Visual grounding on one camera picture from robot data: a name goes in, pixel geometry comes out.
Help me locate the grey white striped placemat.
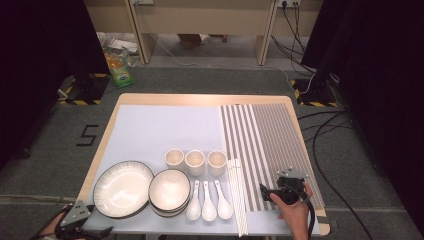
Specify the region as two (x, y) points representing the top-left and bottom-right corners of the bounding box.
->
(218, 103), (326, 213)

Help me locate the light blue paper sheet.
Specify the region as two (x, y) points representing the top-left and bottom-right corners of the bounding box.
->
(81, 104), (322, 237)

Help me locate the left hand-held gripper black cable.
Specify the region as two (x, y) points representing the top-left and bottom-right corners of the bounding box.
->
(31, 203), (73, 240)

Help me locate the white ceramic cup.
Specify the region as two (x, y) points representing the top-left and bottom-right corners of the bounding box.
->
(184, 149), (206, 177)
(206, 150), (228, 177)
(164, 148), (186, 173)

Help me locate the white power socket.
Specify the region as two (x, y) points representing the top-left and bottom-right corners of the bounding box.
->
(275, 0), (302, 8)

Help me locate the hand-held gripper black cable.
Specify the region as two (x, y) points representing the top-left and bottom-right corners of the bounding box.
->
(31, 203), (73, 240)
(299, 191), (317, 240)

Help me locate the clear plastic bags pile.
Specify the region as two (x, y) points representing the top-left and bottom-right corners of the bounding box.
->
(96, 31), (139, 56)

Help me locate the green orange snack bag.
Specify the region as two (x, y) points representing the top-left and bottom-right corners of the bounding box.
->
(104, 46), (136, 89)

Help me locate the white ceramic spoon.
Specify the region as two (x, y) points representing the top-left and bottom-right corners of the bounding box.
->
(201, 180), (218, 222)
(213, 179), (235, 221)
(185, 179), (202, 221)

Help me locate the person's left hand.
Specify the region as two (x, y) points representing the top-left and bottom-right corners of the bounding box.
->
(39, 211), (68, 240)

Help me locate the black curtain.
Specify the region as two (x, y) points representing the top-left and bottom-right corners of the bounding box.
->
(0, 0), (112, 171)
(300, 0), (424, 234)

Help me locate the grey tape piece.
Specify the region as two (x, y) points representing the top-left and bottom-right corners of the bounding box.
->
(314, 215), (338, 229)

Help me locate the black stand base striped tape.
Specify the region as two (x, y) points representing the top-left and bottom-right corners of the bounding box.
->
(289, 74), (340, 108)
(57, 72), (111, 106)

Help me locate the beige wooden desk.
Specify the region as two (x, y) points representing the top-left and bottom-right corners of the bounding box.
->
(83, 0), (325, 67)

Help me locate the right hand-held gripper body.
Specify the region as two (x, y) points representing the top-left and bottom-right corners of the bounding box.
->
(270, 167), (309, 205)

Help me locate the black floor cable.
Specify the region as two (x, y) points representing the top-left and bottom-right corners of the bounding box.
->
(312, 110), (374, 240)
(301, 120), (354, 143)

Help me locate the brown cardboard box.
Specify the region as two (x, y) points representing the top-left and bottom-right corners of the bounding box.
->
(177, 33), (210, 50)

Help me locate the person's right hand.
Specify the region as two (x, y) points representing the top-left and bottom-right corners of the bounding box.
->
(269, 181), (314, 234)

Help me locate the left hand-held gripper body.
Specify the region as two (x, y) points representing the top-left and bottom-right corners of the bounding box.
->
(54, 199), (98, 240)

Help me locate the right hand-held gripper black cable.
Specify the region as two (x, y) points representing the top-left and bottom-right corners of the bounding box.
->
(299, 191), (317, 240)

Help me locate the black power cable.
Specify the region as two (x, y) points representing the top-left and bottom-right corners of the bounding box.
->
(281, 0), (318, 75)
(270, 34), (316, 75)

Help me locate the white plate black rim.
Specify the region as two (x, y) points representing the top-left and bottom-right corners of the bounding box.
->
(92, 160), (155, 220)

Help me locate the white floor cable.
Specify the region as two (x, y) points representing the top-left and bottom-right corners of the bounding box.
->
(151, 33), (316, 94)

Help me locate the bundle of white chopsticks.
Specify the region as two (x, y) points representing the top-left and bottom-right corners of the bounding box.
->
(227, 158), (250, 238)

